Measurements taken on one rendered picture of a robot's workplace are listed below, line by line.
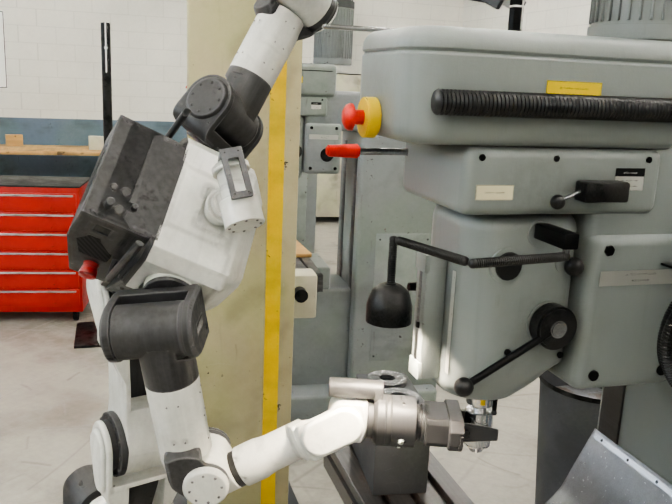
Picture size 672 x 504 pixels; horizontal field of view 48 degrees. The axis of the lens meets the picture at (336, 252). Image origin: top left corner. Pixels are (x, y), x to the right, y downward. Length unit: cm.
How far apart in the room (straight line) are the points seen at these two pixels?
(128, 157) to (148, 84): 879
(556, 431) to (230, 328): 141
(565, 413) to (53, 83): 810
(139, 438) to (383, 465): 52
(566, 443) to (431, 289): 217
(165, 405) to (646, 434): 91
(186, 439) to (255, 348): 176
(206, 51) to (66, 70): 733
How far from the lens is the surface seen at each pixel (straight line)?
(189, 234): 127
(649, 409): 157
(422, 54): 104
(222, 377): 306
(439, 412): 133
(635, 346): 131
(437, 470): 178
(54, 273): 573
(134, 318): 122
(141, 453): 171
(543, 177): 113
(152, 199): 127
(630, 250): 125
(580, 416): 323
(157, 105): 1010
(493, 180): 109
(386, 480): 165
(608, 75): 117
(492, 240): 114
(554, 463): 338
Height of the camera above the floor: 181
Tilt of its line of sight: 13 degrees down
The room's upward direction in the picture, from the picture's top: 3 degrees clockwise
